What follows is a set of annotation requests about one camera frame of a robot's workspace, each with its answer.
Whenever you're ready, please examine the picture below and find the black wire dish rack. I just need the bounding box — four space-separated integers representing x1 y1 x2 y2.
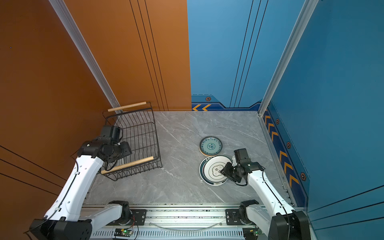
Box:
101 102 163 181

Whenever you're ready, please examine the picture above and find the grey green plate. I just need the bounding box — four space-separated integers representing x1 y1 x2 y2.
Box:
199 136 223 156

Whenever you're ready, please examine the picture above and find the orange plate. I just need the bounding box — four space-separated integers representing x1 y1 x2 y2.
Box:
199 149 215 157

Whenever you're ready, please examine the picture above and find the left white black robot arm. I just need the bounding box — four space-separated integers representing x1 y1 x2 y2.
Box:
25 125 132 240

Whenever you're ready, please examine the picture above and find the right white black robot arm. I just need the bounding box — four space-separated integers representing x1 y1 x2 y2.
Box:
221 149 311 240

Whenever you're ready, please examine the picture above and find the right circuit board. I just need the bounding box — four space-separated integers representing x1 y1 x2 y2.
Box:
242 228 263 240

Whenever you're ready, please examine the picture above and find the circuit board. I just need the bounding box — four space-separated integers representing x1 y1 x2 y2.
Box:
114 228 134 239
242 228 263 240

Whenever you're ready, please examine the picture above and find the left circuit board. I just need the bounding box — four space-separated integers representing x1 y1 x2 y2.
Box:
114 228 134 239

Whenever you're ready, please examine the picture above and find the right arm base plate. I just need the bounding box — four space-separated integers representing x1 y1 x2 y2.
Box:
225 208 270 228

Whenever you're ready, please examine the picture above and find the aluminium mounting rail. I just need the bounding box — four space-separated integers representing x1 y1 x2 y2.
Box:
53 203 319 240

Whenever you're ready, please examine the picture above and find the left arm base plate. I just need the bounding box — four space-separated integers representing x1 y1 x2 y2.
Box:
119 209 147 226

